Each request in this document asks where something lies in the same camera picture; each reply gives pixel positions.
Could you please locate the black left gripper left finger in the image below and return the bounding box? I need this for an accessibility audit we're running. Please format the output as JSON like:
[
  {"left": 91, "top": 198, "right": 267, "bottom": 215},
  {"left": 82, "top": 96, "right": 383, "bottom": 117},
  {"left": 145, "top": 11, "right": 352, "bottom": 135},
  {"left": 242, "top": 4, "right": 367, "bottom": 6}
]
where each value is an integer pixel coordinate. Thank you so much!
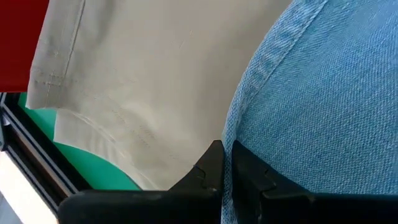
[{"left": 57, "top": 139, "right": 225, "bottom": 224}]

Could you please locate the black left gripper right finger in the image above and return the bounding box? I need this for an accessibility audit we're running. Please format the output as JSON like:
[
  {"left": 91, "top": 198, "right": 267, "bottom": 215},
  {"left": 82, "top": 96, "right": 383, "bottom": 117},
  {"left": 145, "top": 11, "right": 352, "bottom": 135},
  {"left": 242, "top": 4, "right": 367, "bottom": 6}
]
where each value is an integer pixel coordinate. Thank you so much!
[{"left": 231, "top": 139, "right": 398, "bottom": 224}]

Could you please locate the pale blue denim garment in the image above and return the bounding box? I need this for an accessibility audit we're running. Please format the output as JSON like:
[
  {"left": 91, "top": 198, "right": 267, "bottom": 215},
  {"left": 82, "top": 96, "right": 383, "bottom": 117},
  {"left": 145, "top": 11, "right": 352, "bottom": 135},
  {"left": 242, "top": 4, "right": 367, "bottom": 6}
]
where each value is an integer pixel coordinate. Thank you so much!
[{"left": 220, "top": 0, "right": 398, "bottom": 224}]

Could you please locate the beige garment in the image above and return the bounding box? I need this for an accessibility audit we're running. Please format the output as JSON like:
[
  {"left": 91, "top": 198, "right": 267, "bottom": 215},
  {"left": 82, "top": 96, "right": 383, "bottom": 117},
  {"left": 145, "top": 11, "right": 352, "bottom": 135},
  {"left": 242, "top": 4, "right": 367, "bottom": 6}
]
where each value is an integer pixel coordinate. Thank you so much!
[{"left": 25, "top": 0, "right": 293, "bottom": 191}]

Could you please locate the red plastic laundry bin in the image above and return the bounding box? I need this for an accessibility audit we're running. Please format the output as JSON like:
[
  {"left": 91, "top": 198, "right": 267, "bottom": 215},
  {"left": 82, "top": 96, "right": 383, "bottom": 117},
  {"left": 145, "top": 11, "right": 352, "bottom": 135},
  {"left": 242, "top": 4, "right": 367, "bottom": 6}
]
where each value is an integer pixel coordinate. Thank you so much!
[{"left": 0, "top": 0, "right": 50, "bottom": 93}]

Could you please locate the green table mat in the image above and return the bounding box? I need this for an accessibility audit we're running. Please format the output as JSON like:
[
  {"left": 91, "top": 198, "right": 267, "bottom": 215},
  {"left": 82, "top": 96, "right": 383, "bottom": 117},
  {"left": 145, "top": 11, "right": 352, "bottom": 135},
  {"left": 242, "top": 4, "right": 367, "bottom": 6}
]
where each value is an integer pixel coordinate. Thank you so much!
[{"left": 17, "top": 92, "right": 141, "bottom": 191}]

